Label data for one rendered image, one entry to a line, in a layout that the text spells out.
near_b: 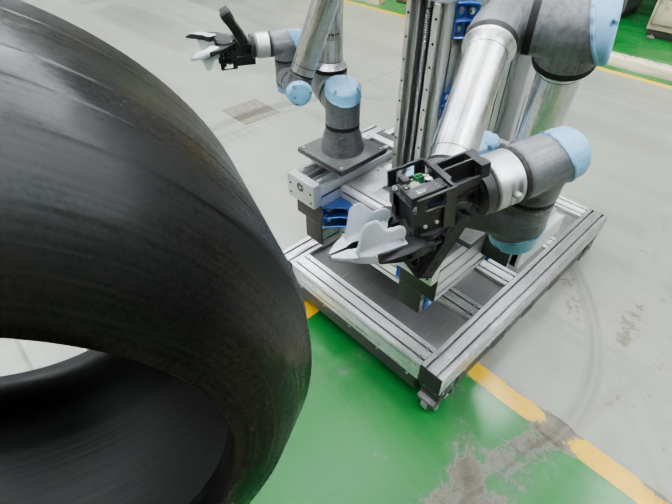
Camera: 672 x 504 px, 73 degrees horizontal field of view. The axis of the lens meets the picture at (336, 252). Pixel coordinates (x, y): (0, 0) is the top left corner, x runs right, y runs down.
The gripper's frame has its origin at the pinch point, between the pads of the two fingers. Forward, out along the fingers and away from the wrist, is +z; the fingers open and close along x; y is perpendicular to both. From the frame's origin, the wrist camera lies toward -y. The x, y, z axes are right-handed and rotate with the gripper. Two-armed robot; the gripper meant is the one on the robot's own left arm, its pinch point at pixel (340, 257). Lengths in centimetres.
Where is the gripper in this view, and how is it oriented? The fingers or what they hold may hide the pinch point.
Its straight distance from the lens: 55.2
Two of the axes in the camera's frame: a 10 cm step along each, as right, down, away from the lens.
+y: -1.1, -7.0, -7.0
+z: -9.0, 3.7, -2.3
